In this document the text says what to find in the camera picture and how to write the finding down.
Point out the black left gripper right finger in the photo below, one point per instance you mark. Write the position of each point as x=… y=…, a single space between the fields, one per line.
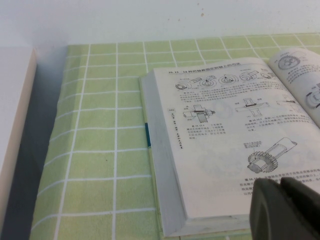
x=303 y=198

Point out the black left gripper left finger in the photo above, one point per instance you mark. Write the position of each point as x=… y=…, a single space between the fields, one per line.
x=267 y=215

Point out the technical book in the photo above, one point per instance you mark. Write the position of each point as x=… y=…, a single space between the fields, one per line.
x=212 y=137

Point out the green checkered tablecloth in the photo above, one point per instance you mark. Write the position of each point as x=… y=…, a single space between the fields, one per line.
x=100 y=125

